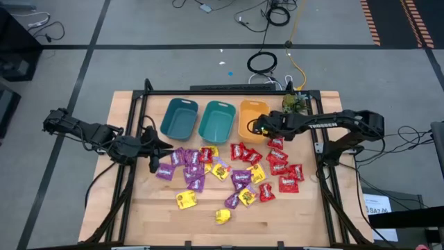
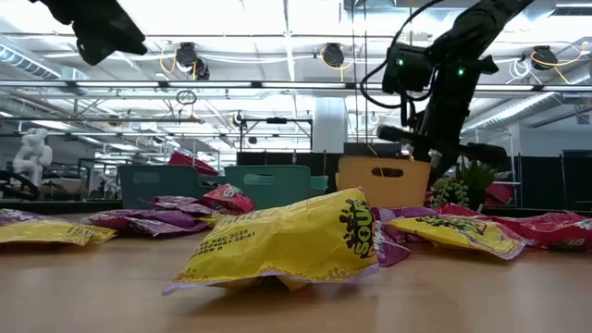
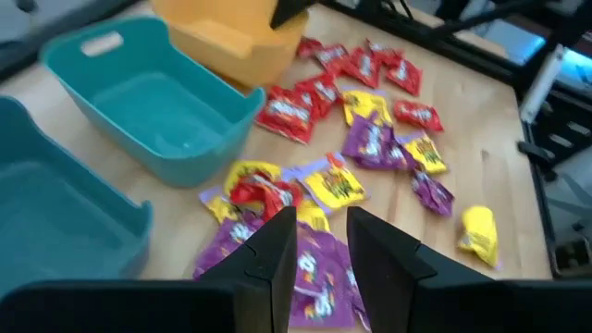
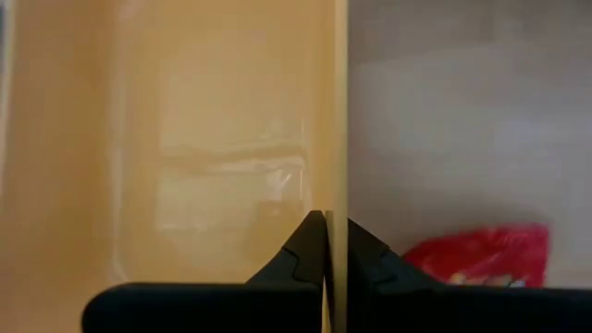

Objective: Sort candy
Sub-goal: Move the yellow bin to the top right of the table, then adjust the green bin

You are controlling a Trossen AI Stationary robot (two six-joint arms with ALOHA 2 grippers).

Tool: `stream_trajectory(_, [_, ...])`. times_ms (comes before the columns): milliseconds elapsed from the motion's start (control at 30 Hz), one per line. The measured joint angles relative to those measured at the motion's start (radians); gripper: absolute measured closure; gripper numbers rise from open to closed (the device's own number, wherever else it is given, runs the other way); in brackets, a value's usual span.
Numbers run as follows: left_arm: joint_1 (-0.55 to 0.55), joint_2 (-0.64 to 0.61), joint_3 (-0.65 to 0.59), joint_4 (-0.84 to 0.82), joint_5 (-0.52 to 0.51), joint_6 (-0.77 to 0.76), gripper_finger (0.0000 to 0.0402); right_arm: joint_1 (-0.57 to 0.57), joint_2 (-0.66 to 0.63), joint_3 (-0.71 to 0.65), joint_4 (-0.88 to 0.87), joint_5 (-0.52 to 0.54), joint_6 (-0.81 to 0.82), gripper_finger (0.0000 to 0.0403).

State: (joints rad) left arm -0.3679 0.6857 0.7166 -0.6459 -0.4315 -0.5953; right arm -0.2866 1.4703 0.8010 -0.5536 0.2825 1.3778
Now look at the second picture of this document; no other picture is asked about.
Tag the red Skittles candy bag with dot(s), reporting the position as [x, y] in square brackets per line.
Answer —
[229, 199]
[555, 231]
[455, 210]

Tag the silver ventilation duct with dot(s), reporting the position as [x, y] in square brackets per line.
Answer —
[28, 65]
[518, 108]

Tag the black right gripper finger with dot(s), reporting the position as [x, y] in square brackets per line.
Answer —
[443, 168]

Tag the potted succulent plant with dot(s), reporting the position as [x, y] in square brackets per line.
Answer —
[451, 192]

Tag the large white robot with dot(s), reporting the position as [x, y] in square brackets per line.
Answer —
[34, 152]

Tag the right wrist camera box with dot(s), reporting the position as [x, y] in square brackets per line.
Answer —
[407, 69]

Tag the orange plastic bin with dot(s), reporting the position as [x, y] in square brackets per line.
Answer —
[398, 194]

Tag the black partition panels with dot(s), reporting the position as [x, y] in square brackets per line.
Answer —
[541, 185]

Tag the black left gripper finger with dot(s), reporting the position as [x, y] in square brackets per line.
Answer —
[90, 46]
[122, 39]

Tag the white building column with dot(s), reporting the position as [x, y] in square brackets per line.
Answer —
[329, 125]

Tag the slate blue plastic bin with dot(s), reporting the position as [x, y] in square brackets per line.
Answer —
[176, 194]

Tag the black equipment box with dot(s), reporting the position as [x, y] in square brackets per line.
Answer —
[370, 149]

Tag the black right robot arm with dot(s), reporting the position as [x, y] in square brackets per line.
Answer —
[481, 23]

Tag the black gantry frame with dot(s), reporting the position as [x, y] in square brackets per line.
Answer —
[276, 120]

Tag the teal plastic bin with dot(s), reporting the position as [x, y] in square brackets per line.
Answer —
[277, 194]

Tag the small white robot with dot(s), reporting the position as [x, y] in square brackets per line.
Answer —
[108, 182]

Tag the red storage bin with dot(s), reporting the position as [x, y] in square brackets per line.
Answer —
[501, 194]
[189, 162]

